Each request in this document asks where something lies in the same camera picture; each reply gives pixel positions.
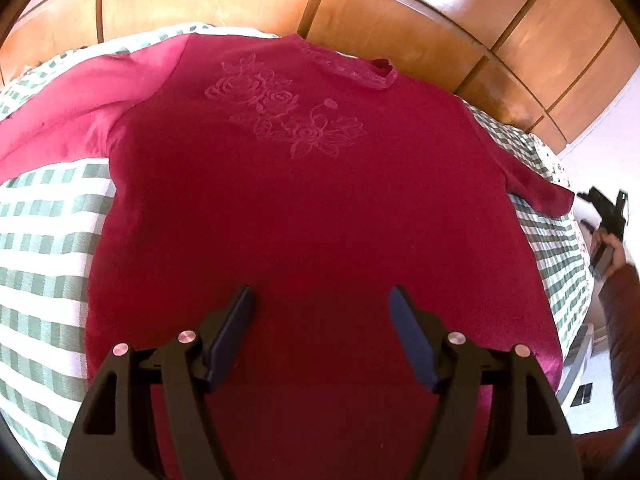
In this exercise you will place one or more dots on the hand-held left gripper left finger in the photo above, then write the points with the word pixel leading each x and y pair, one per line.
pixel 231 330

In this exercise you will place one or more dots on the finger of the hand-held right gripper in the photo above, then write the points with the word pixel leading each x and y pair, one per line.
pixel 590 197

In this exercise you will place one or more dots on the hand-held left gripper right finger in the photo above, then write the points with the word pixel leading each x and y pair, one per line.
pixel 411 332

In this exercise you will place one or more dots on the red embroidered sweater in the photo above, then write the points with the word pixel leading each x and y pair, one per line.
pixel 310 220

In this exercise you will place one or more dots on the person's right forearm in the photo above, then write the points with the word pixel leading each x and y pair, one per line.
pixel 625 340

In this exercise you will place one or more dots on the floral bed sheet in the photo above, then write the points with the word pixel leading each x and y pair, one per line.
pixel 550 162

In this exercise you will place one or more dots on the green white checked bedspread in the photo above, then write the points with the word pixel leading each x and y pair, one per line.
pixel 45 240

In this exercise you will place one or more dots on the wooden wardrobe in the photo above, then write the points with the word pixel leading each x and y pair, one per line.
pixel 400 20

